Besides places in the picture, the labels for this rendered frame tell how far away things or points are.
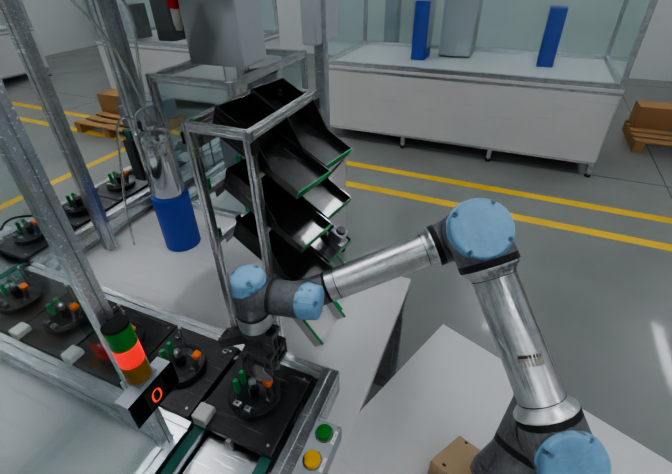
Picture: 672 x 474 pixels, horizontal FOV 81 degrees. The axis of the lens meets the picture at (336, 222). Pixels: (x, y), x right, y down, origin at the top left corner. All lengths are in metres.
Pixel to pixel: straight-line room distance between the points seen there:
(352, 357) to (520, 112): 3.66
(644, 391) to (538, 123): 2.75
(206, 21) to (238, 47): 0.18
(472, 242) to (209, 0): 1.56
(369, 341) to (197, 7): 1.55
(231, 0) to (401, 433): 1.70
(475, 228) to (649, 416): 2.11
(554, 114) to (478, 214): 3.90
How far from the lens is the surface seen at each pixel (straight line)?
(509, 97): 4.58
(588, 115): 4.66
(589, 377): 2.76
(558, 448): 0.84
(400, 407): 1.31
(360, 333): 1.46
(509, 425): 1.01
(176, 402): 1.27
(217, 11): 1.96
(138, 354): 0.91
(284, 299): 0.81
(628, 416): 2.70
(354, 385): 1.34
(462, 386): 1.39
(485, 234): 0.76
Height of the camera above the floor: 1.98
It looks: 34 degrees down
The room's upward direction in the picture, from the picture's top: 1 degrees counter-clockwise
